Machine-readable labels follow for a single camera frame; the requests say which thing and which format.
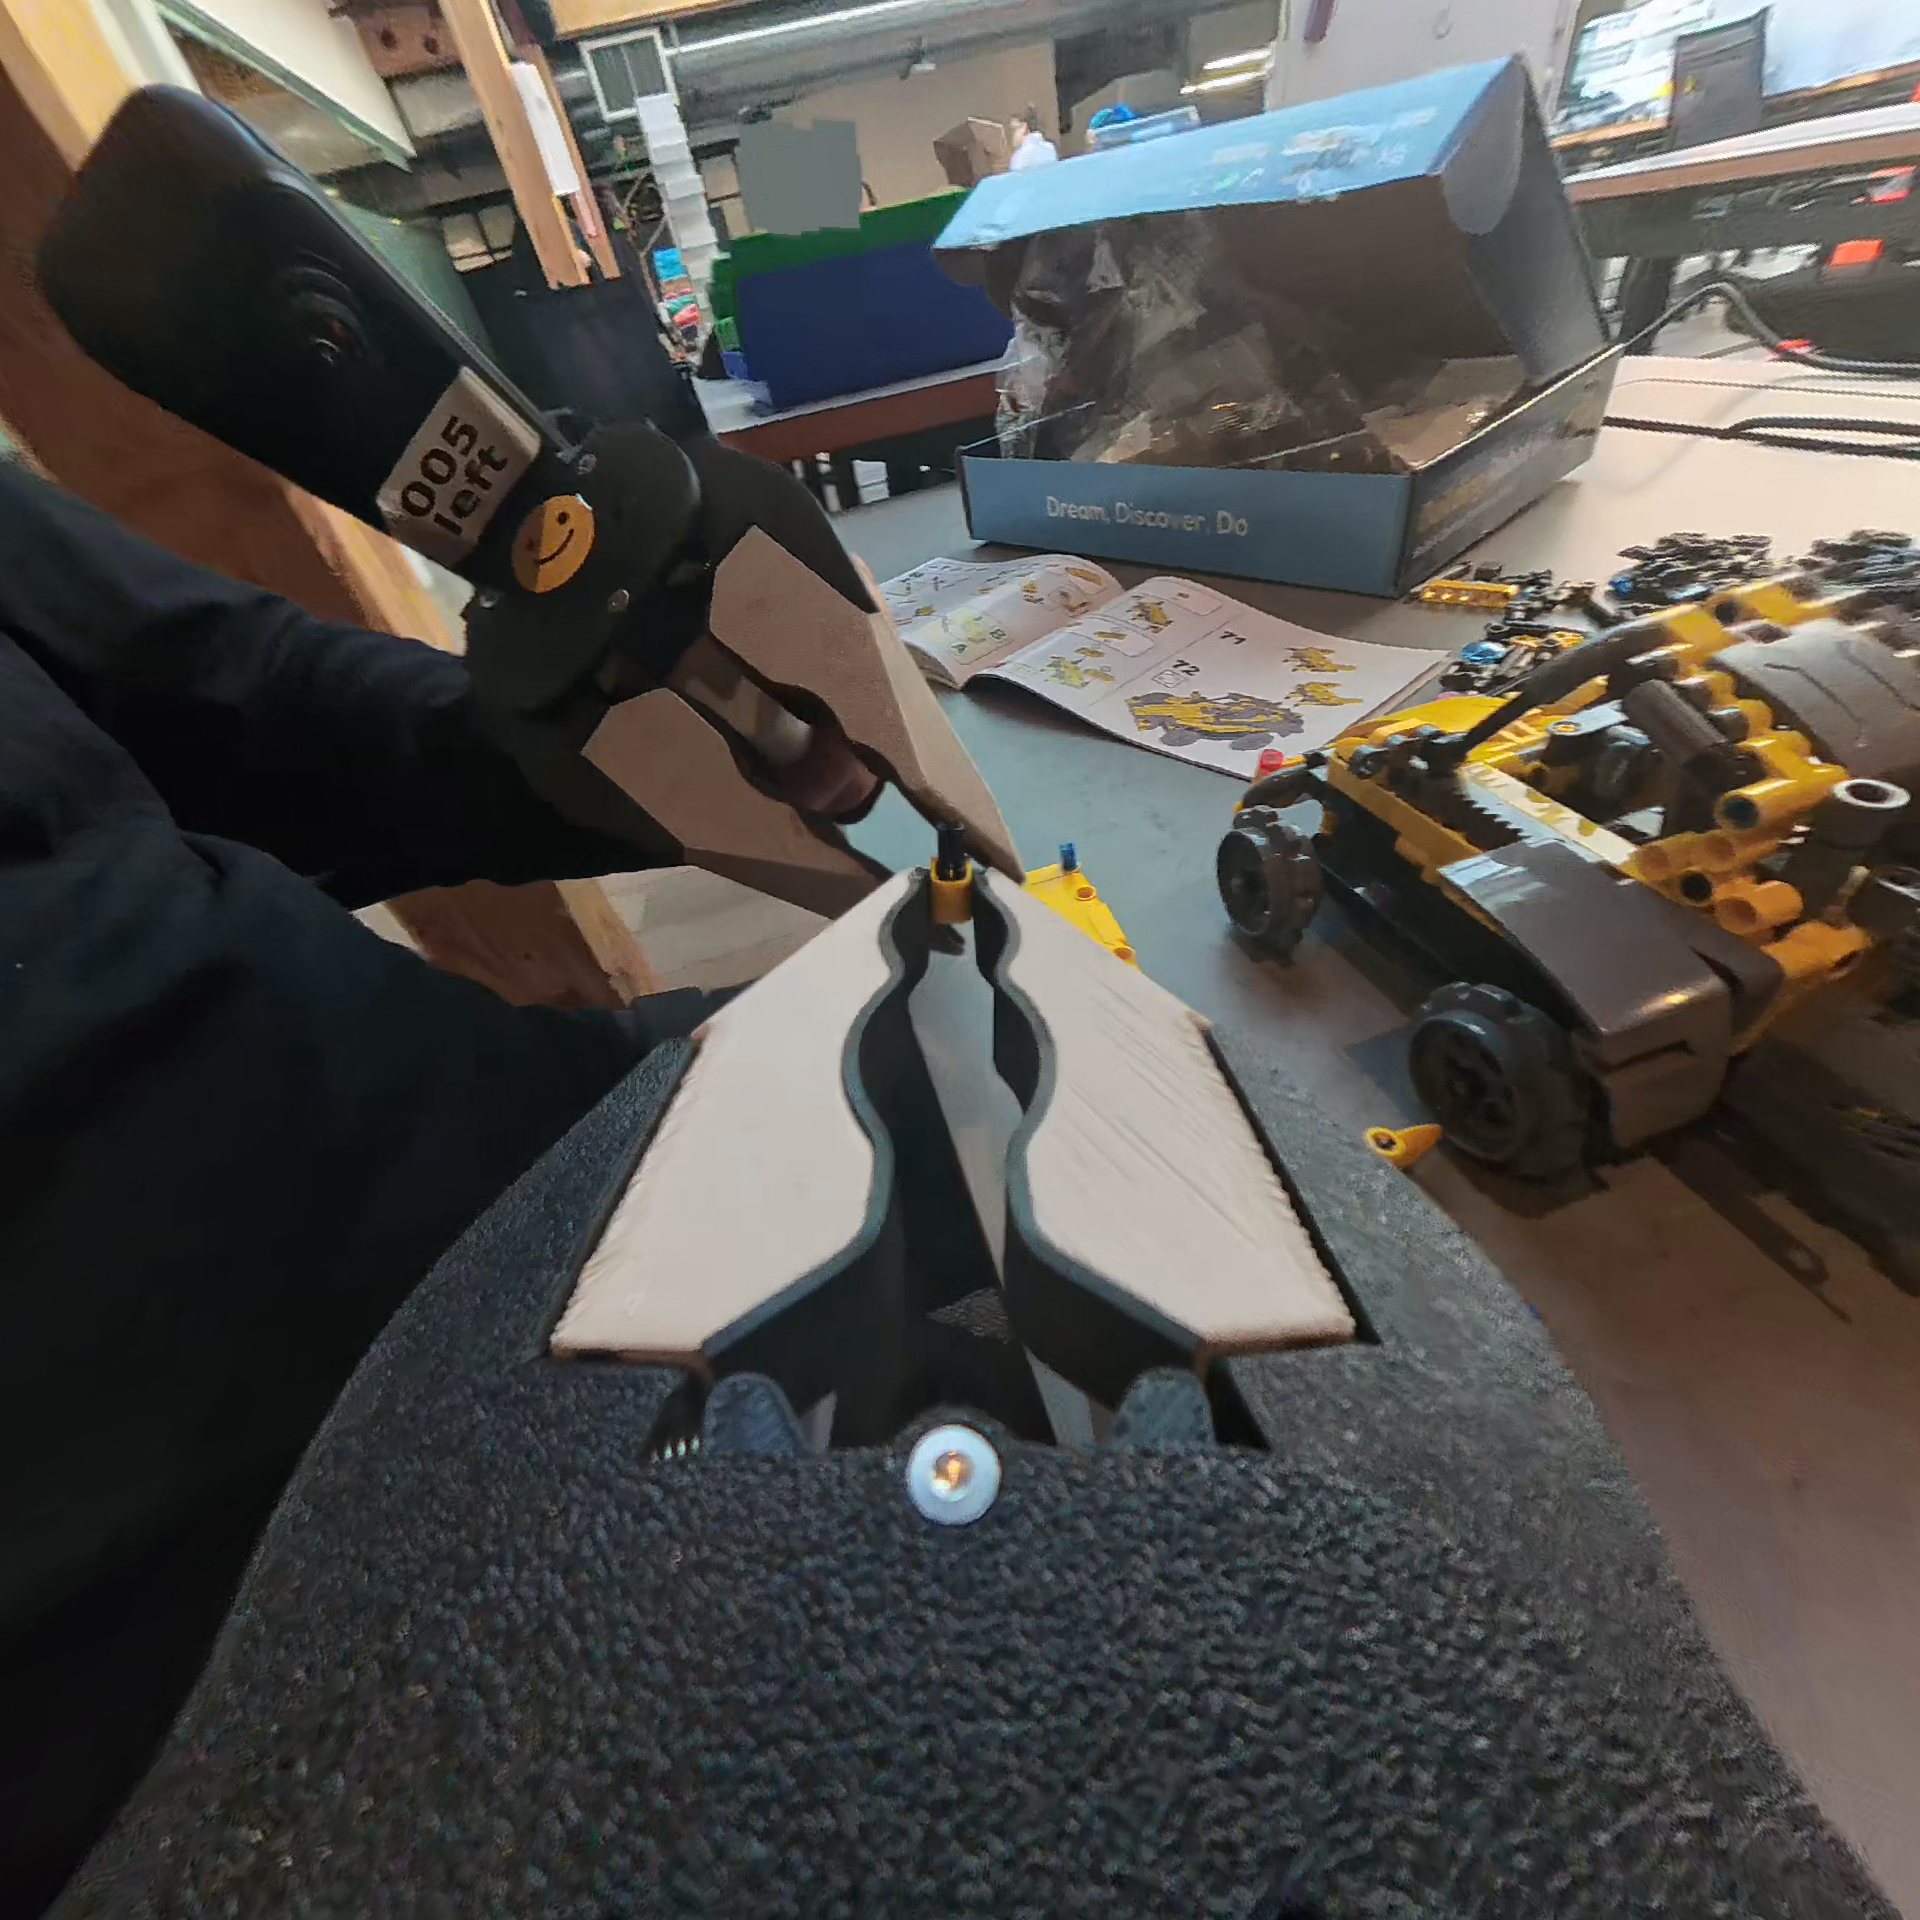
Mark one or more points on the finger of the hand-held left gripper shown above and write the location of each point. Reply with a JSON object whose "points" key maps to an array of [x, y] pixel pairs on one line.
{"points": [[705, 795], [855, 661]]}

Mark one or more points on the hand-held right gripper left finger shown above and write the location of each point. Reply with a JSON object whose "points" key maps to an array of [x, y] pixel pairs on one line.
{"points": [[721, 1184]]}

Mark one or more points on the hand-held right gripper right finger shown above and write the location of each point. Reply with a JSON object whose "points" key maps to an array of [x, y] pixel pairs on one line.
{"points": [[1171, 1184]]}

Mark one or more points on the small yellow connector brick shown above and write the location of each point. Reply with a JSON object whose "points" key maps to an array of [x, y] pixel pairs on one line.
{"points": [[948, 897]]}

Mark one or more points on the person's left forearm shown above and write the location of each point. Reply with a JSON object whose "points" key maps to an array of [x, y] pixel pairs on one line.
{"points": [[225, 674]]}

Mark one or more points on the grey desk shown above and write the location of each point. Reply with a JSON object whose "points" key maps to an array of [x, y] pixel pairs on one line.
{"points": [[1651, 1350]]}

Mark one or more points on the person's left hand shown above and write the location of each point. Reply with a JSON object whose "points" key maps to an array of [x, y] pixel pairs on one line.
{"points": [[840, 792]]}

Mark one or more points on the yellow liftarm brick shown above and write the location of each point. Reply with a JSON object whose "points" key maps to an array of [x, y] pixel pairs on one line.
{"points": [[1080, 909]]}

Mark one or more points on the wooden beam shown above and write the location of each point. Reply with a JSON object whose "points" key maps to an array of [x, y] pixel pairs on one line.
{"points": [[511, 134]]}

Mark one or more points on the blue storage crate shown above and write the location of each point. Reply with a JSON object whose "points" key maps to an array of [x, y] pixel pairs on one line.
{"points": [[870, 322]]}

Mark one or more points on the instruction booklet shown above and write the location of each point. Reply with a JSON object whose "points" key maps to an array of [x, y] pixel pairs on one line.
{"points": [[1201, 661]]}

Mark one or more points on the blue cardboard box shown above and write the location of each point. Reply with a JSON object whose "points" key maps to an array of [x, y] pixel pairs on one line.
{"points": [[1201, 524]]}

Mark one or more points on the green storage crate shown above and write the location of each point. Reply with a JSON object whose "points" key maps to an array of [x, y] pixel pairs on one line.
{"points": [[901, 219]]}

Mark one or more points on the stack of white containers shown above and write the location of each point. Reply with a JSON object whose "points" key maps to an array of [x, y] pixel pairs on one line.
{"points": [[672, 180]]}

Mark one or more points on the crumpled clear plastic bag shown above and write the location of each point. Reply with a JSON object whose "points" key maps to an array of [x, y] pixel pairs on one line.
{"points": [[1201, 345]]}

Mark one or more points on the person's black clothing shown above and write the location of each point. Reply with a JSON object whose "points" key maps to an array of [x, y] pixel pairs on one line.
{"points": [[225, 1274]]}

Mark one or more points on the brown cardboard box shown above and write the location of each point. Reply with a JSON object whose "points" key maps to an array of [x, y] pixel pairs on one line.
{"points": [[972, 151]]}

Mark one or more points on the yellow toy vehicle model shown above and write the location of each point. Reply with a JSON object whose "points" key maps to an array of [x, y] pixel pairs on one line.
{"points": [[1651, 960]]}

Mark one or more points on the pile of loose building bricks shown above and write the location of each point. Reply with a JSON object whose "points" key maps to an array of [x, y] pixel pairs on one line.
{"points": [[1651, 571]]}

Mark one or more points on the long office table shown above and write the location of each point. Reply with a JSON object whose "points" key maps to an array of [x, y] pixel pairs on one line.
{"points": [[1740, 165]]}

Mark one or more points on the metal ventilation duct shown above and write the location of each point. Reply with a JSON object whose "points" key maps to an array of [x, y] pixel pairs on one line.
{"points": [[840, 53]]}

